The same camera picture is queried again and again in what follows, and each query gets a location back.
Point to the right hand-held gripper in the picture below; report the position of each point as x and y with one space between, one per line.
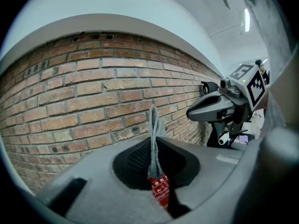
247 90

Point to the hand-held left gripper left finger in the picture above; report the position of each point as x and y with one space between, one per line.
100 195

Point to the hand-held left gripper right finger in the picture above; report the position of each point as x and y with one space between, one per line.
217 167

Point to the red fire extinguisher box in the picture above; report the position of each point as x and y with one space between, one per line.
160 190

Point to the gray wiping cloth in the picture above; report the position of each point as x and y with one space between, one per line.
155 148

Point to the person's right forearm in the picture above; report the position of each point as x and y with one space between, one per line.
262 105

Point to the black office chair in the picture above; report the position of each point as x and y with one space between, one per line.
211 86

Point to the purple paper sheet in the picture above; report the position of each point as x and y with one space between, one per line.
243 139

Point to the person's light gray shirt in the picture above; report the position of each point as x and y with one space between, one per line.
273 43

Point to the ceiling light tube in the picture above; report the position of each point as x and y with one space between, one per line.
247 20

